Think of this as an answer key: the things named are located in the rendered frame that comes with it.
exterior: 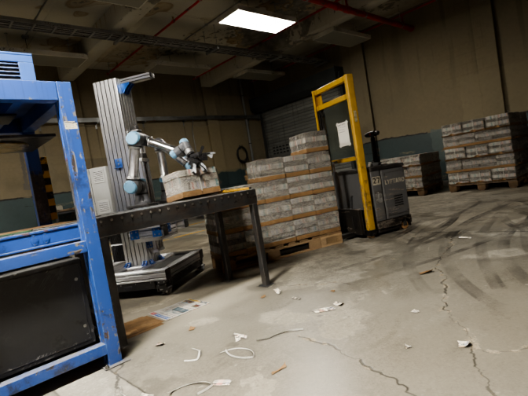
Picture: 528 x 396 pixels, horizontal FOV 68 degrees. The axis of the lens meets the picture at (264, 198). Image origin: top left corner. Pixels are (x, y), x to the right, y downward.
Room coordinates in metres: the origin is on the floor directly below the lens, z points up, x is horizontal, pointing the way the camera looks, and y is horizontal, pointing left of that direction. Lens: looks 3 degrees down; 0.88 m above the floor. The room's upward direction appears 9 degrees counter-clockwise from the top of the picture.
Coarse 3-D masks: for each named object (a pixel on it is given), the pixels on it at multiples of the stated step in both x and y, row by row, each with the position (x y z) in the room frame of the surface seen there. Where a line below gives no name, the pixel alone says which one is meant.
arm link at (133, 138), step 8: (128, 136) 3.38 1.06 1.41; (136, 136) 3.37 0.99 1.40; (144, 136) 3.49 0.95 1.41; (128, 144) 3.40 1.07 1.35; (136, 144) 3.39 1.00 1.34; (136, 152) 3.41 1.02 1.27; (136, 160) 3.41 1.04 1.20; (136, 168) 3.42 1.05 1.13; (128, 176) 3.42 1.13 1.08; (136, 176) 3.42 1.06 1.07; (128, 184) 3.39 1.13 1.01; (136, 184) 3.41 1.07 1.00; (128, 192) 3.40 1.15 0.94; (136, 192) 3.46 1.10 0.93
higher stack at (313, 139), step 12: (312, 132) 4.37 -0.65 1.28; (324, 132) 4.43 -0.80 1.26; (300, 144) 4.43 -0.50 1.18; (312, 144) 4.36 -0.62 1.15; (324, 144) 4.42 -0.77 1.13; (312, 156) 4.36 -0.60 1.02; (324, 156) 4.40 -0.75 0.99; (312, 168) 4.34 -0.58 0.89; (312, 180) 4.33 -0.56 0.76; (324, 180) 4.39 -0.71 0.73; (324, 192) 4.38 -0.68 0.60; (324, 204) 4.37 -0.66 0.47; (336, 204) 4.44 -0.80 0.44; (324, 216) 4.36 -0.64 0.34; (336, 216) 4.43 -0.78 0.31; (324, 228) 4.35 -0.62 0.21; (324, 240) 4.34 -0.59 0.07; (336, 240) 4.40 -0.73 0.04
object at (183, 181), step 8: (168, 176) 3.30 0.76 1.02; (176, 176) 3.21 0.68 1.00; (184, 176) 3.22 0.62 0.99; (192, 176) 3.26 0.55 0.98; (168, 184) 3.33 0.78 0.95; (176, 184) 3.23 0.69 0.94; (184, 184) 3.20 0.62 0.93; (192, 184) 3.25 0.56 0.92; (168, 192) 3.35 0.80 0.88; (176, 192) 3.25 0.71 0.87; (176, 200) 3.29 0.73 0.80
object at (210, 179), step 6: (210, 168) 3.39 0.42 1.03; (204, 174) 3.34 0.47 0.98; (210, 174) 3.38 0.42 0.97; (216, 174) 3.42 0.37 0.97; (204, 180) 3.33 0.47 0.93; (210, 180) 3.37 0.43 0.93; (216, 180) 3.41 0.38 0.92; (204, 186) 3.32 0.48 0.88; (210, 186) 3.35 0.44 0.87; (210, 192) 3.34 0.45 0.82
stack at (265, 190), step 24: (216, 192) 3.88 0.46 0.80; (264, 192) 4.11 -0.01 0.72; (288, 192) 4.21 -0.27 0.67; (240, 216) 3.97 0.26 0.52; (264, 216) 4.08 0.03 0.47; (288, 216) 4.18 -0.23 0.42; (312, 216) 4.30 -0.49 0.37; (216, 240) 3.93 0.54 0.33; (240, 240) 3.96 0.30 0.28; (264, 240) 4.05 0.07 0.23; (312, 240) 4.28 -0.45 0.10; (216, 264) 4.05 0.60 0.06; (240, 264) 4.07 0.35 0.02
